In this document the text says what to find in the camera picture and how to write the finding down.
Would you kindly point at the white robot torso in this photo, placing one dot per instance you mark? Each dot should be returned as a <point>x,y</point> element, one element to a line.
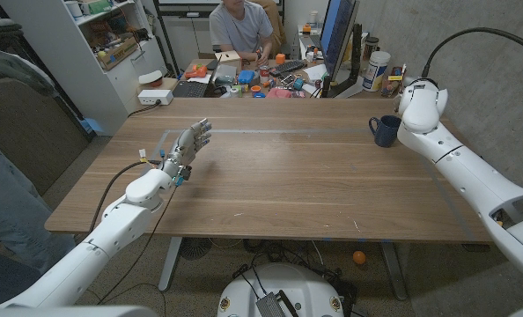
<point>296,286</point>

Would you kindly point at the seated person grey t-shirt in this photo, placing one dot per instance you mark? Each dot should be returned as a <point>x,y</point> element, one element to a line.
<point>240,31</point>

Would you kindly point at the black laptop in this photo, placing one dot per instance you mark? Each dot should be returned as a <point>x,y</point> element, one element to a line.
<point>190,89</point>

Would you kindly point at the white power box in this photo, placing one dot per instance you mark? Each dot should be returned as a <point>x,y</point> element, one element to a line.
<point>155,97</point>

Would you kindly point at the cardboard box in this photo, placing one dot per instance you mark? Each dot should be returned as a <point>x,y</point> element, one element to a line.
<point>118,53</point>

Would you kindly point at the orange ball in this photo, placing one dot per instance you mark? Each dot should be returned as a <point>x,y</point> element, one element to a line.
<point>359,257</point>

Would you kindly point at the round floor fan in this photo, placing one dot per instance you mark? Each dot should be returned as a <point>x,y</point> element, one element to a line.
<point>195,248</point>

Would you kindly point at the black metal rack frame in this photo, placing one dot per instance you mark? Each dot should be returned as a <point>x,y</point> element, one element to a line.
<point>164,39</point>

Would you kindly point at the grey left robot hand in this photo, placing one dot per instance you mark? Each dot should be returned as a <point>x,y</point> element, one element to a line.
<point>186,145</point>

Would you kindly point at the brown chair back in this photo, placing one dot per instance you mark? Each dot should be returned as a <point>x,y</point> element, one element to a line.
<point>278,26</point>

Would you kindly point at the grey table leg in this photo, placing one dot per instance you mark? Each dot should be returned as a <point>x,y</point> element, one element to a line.
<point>170,264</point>
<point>394,270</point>

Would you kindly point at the white cap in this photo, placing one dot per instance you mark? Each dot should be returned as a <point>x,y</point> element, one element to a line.
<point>150,77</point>

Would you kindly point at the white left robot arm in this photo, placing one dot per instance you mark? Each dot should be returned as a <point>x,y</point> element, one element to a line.
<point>120,220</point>

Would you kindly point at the blue plastic object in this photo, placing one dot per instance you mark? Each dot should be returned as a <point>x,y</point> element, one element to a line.
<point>246,77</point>

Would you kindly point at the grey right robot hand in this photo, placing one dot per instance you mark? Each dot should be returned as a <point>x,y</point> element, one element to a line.
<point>398,103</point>

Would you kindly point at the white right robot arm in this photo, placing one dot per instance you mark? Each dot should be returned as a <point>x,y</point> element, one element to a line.
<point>464,167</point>

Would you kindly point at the dark jar black lid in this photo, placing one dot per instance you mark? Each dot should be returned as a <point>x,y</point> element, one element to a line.
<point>370,48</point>

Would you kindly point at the white canister blue label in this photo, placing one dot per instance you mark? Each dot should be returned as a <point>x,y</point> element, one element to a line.
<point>376,70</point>

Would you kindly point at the standing person in jeans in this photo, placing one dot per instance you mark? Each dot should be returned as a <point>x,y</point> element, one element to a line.
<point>10,207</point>

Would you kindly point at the orange toy drill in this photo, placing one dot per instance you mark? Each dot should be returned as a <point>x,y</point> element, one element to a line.
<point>196,71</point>

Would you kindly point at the clear plastic cup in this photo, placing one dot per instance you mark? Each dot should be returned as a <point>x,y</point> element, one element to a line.
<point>387,87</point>

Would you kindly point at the small wooden box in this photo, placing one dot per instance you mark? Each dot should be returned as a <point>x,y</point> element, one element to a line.
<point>229,58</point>

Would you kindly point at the cluttered wooden desk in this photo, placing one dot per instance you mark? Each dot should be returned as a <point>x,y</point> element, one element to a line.
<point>369,94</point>

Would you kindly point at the black keyboard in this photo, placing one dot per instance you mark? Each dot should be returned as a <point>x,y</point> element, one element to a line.
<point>288,67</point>

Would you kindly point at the pink cloth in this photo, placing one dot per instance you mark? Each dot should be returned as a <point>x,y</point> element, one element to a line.
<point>279,93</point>

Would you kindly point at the computer monitor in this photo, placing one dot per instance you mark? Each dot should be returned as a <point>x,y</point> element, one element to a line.
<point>338,31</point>

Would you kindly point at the black monitor stand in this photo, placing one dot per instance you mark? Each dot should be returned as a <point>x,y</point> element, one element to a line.
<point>356,53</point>

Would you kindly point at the white shelf unit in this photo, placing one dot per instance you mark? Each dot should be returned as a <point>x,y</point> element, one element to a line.
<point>81,75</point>

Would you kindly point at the dark blue mug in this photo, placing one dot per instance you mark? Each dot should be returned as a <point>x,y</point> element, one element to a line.
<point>385,132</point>

